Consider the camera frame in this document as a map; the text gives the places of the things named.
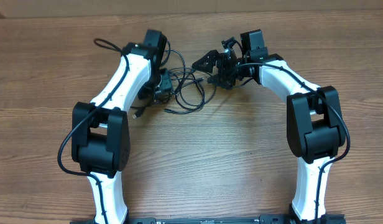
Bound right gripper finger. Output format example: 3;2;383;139
207;74;233;90
191;50;219;73

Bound black USB cable bundle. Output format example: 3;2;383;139
129;49;218;120

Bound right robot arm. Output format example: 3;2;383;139
191;29;350;223

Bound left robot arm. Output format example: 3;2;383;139
70;29;167;223

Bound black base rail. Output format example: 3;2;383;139
70;214;346;224

